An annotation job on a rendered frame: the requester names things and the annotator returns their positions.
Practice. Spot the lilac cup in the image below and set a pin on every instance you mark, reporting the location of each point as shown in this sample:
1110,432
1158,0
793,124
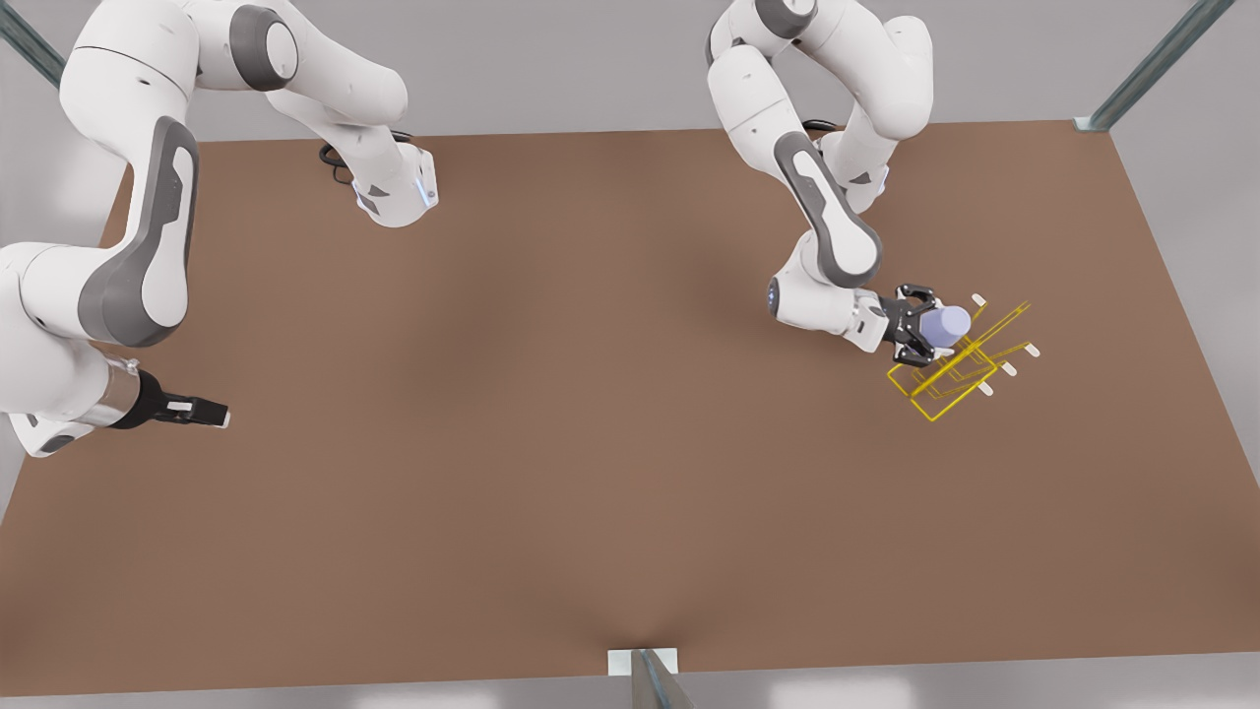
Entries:
947,326

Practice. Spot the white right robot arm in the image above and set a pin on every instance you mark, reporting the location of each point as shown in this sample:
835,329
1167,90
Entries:
128,197

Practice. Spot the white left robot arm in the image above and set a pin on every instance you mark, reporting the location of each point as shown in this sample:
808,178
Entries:
827,212

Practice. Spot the silver frame post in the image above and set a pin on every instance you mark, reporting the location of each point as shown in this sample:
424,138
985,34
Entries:
1152,67
30,47
650,679

